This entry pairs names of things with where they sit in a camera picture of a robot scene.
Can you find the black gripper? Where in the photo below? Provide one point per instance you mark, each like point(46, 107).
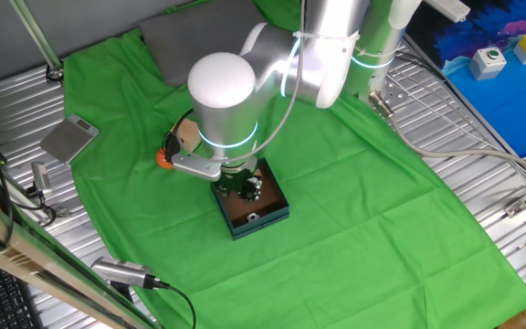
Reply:
point(233, 180)

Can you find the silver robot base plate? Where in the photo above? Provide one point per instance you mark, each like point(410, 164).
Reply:
point(397, 93)

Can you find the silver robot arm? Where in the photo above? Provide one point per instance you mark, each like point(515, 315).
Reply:
point(222, 105)

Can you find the aluminium pole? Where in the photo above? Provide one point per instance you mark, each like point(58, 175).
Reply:
point(34, 32)

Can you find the grey box green button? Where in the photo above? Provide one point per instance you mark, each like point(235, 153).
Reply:
point(487, 66)

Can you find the black camera stand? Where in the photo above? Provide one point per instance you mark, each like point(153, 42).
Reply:
point(121, 292)

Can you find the green cloth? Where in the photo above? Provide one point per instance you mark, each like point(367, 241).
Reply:
point(336, 228)

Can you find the white power strip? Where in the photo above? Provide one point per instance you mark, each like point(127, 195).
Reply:
point(448, 9)

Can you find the metal desk frame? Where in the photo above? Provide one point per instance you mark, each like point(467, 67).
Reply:
point(39, 274)

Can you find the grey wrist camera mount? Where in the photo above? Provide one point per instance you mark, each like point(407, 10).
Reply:
point(196, 166)

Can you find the silver digital scale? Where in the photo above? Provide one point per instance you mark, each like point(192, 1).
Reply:
point(66, 139)

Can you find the grey corrugated conduit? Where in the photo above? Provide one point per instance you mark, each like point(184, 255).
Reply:
point(473, 153)

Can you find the dark green gift box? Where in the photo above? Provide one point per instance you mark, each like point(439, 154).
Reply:
point(267, 219)

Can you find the small toy soccer ball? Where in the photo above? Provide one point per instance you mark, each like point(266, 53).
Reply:
point(254, 217)

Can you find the blue patterned mat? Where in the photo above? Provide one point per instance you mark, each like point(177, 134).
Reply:
point(496, 105)

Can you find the large wooden block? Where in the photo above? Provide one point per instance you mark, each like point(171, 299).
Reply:
point(190, 134)

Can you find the orange toy basketball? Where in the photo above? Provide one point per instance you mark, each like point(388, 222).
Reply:
point(162, 161)

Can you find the small silver camera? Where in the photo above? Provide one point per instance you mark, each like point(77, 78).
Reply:
point(41, 176)

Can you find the long silver ribbed camera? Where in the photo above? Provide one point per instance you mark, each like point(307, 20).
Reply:
point(121, 269)

